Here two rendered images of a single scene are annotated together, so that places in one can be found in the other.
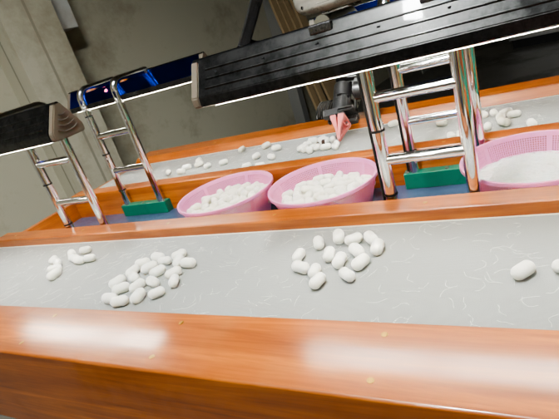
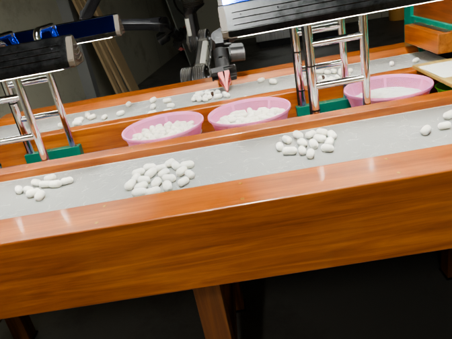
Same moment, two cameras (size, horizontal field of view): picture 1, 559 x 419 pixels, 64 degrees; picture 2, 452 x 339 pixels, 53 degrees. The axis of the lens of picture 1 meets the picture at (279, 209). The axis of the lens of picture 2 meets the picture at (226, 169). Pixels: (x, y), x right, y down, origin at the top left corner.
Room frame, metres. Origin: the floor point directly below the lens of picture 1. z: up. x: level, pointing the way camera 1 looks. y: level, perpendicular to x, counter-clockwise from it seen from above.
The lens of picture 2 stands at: (-0.18, 0.63, 1.19)
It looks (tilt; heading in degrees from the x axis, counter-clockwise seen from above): 24 degrees down; 332
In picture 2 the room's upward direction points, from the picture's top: 11 degrees counter-clockwise
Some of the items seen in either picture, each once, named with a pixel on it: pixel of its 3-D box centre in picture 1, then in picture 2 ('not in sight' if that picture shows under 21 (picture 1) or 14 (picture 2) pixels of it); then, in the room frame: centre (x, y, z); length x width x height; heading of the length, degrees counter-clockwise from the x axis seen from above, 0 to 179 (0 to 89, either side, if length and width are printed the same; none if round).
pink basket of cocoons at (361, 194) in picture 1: (326, 197); (251, 124); (1.00, -0.12, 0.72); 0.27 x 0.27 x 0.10
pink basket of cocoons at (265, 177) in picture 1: (230, 206); (165, 138); (1.15, 0.12, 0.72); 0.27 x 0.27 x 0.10
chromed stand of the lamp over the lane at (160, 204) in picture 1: (138, 142); (43, 93); (1.54, 0.39, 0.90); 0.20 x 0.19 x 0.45; 59
